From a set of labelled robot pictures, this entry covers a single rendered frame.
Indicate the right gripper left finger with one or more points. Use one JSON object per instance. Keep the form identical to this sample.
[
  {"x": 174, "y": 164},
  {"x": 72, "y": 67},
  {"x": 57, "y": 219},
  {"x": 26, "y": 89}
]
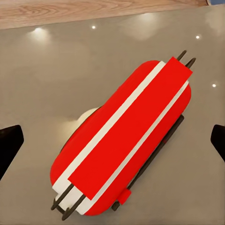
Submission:
[{"x": 11, "y": 140}]

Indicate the radio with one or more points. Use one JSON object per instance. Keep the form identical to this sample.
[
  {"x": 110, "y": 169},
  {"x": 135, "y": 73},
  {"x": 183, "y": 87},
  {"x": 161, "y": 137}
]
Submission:
[{"x": 95, "y": 166}]

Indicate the coffee table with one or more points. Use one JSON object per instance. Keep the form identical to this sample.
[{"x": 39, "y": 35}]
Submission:
[{"x": 54, "y": 76}]

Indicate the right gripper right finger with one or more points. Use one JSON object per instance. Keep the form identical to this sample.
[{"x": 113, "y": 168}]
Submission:
[{"x": 218, "y": 139}]

